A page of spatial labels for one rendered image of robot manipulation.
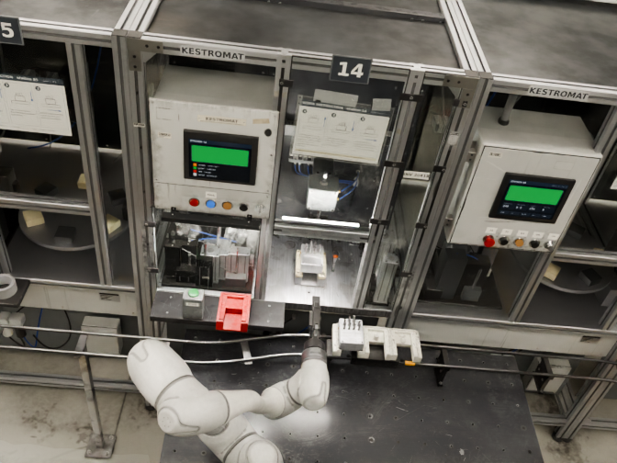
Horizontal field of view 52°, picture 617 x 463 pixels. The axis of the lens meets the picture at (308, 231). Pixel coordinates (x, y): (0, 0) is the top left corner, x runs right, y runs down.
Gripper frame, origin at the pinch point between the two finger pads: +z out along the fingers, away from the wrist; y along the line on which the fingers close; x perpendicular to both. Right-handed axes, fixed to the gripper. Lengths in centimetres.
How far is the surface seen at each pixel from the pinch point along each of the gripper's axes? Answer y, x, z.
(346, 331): -19.5, -15.4, 7.1
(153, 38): 91, 60, 22
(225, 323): -20.4, 33.7, 6.2
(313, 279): -20.8, -1.8, 35.5
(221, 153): 54, 38, 18
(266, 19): 89, 28, 49
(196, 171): 45, 47, 18
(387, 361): -29.5, -33.7, 1.3
